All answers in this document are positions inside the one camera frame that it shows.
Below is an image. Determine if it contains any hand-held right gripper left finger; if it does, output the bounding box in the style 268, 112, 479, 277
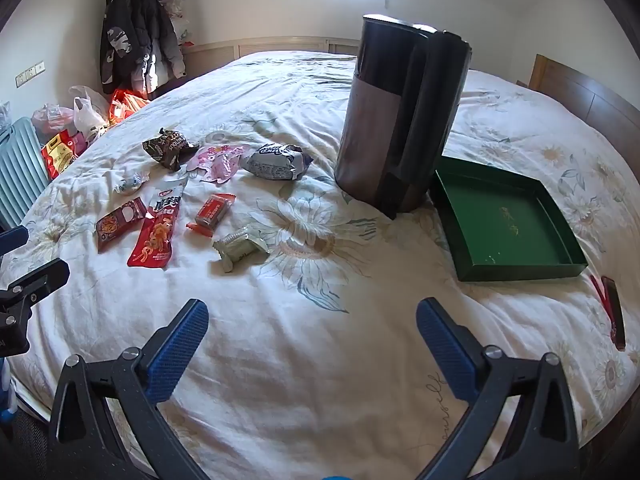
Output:
47, 298, 211, 480

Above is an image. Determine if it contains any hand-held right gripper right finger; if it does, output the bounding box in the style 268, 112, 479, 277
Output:
416, 297, 581, 480

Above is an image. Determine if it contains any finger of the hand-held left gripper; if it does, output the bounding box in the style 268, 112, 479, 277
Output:
0, 226, 29, 262
0, 258, 71, 313

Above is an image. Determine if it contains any dark red snack packet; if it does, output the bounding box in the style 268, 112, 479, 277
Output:
96, 198, 148, 254

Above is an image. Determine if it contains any silver green snack packet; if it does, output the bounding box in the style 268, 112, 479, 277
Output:
212, 226, 271, 274

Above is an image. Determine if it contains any long red snack packet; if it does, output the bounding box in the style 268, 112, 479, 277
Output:
126, 177, 188, 268

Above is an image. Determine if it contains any small clear candy packet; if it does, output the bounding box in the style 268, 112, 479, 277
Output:
114, 170, 151, 196

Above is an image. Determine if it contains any green cardboard tray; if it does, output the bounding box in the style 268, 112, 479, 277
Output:
431, 155, 589, 283

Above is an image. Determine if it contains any small red snack packet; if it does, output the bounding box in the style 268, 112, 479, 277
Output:
186, 193, 236, 235

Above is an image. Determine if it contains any brown snack packet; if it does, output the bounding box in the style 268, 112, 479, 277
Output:
142, 129, 201, 172

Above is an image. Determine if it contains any pink snack packet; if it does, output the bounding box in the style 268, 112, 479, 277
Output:
186, 143, 253, 184

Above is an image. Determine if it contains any white and blue snack packet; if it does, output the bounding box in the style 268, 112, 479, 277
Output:
241, 143, 314, 182

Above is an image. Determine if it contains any blue ribbed suitcase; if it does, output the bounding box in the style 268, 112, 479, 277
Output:
0, 116, 51, 231

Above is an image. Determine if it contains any pink plastic bag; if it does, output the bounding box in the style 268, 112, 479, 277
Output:
31, 104, 76, 136

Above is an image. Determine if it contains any dark red flat case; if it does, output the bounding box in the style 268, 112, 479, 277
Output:
590, 275, 627, 352

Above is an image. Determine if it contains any red orange plastic bag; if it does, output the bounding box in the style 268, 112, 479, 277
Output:
107, 89, 151, 126

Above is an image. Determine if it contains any black camouflage jacket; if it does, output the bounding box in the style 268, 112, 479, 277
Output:
100, 0, 151, 96

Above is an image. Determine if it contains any black and grey electric kettle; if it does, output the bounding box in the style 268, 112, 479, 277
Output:
334, 14, 472, 219

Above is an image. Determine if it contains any black and grey puffer jacket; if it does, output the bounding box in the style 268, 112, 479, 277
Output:
125, 0, 187, 96

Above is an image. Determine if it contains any hanging white plastic bag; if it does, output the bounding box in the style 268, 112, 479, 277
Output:
165, 0, 193, 46

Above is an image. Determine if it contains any brown wooden headboard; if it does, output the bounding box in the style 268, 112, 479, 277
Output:
516, 54, 640, 131

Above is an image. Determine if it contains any light wooden low cabinet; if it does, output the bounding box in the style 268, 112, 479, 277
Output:
182, 36, 361, 78

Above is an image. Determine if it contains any white wall outlet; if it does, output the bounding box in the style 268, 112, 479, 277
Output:
15, 61, 46, 87

